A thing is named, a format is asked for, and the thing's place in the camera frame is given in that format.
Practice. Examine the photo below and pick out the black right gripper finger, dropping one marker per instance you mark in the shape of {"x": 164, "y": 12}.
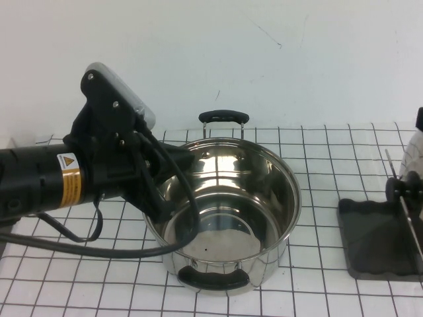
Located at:
{"x": 419, "y": 120}

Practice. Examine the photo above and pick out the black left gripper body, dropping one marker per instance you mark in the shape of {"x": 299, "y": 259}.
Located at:
{"x": 132, "y": 171}

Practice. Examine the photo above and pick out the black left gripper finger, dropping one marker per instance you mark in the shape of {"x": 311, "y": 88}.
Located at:
{"x": 181, "y": 153}
{"x": 158, "y": 211}

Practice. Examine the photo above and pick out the steel pot lid black knob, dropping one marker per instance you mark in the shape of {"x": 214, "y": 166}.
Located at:
{"x": 413, "y": 155}

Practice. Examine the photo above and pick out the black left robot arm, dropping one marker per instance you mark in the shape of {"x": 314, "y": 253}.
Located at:
{"x": 33, "y": 178}

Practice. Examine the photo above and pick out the white black-grid tablecloth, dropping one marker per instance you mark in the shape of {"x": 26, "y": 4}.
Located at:
{"x": 330, "y": 171}

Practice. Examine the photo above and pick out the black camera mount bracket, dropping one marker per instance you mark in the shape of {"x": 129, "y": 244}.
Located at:
{"x": 102, "y": 105}

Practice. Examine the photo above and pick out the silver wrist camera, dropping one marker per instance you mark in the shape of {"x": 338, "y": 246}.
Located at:
{"x": 132, "y": 95}

